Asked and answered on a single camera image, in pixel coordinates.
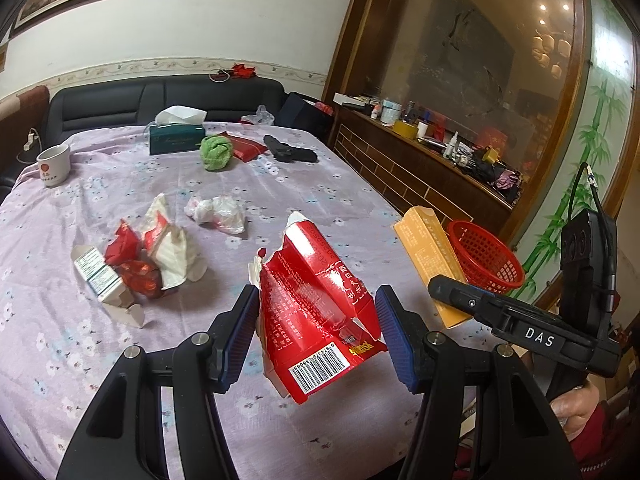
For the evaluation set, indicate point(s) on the flat white box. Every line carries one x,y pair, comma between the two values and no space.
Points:
350,99

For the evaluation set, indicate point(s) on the dark red wrapper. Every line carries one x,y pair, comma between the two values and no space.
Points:
142,280

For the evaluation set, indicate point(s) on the red cloth item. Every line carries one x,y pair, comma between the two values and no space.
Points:
243,71

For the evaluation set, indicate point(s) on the red plastic basket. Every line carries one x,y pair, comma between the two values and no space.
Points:
492,255

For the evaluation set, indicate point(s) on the yellow tape roll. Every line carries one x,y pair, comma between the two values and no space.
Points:
405,129

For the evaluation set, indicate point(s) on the wooden brick-pattern counter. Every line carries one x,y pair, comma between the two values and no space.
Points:
390,170

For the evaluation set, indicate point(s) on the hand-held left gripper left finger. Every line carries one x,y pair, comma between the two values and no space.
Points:
240,345

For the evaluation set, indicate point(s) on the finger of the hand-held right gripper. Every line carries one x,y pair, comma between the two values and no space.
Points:
465,300

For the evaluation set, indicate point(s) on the white charger plug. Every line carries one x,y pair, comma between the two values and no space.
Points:
31,140

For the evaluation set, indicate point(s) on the orange cardboard box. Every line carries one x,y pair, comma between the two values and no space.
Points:
425,250

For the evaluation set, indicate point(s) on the small red packet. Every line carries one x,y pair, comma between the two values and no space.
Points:
324,108

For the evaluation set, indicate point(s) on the black sofa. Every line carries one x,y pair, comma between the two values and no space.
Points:
100,105

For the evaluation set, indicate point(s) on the torn red carton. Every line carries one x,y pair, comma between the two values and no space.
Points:
310,305

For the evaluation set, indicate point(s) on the green tissue box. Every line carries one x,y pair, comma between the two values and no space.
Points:
175,137

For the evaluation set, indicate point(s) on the clear plastic bag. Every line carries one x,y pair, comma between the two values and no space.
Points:
259,116

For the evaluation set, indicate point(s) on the white mug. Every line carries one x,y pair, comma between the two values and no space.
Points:
52,165

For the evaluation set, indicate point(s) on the red snack packet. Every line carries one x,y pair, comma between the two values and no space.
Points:
122,242

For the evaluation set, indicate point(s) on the dark glass bottle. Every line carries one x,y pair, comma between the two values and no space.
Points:
410,112

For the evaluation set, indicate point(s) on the person's right hand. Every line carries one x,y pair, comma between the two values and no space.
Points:
577,407

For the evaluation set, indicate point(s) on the green bamboo wall decal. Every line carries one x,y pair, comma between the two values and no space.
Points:
595,140

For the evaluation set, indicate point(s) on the small white green box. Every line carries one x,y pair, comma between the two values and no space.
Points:
100,280

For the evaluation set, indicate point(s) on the pile of red wrappers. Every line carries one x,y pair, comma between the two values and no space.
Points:
170,245

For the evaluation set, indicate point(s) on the green cloth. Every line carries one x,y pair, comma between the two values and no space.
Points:
216,152

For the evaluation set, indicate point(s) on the white dropper bottle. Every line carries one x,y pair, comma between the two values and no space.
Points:
452,146

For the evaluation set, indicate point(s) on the small yellow box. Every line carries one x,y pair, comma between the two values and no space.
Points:
491,155

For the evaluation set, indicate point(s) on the red pouch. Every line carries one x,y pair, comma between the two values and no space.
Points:
245,146

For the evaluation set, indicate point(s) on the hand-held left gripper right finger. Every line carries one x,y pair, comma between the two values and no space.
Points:
395,340

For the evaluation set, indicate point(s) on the black toy gun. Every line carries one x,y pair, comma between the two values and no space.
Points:
290,152

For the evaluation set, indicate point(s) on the white round jar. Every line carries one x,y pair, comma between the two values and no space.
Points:
391,110

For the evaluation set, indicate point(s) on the small yellow wall plaque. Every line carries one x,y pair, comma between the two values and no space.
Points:
2,56

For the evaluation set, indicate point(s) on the pink cloth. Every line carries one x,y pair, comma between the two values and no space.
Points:
507,181

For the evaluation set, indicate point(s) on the wooden framed glass partition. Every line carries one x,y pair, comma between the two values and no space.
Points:
450,50

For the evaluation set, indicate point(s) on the person's right forearm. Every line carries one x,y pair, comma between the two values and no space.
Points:
607,445

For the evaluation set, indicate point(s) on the crumpled white plastic bag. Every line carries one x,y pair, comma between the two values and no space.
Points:
220,215

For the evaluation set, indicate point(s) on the black umbrella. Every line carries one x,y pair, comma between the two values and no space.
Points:
482,164

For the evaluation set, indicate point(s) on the white paper roll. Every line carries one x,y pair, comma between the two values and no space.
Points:
423,129

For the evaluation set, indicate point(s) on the brown upholstered chair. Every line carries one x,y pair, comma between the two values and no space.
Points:
22,102

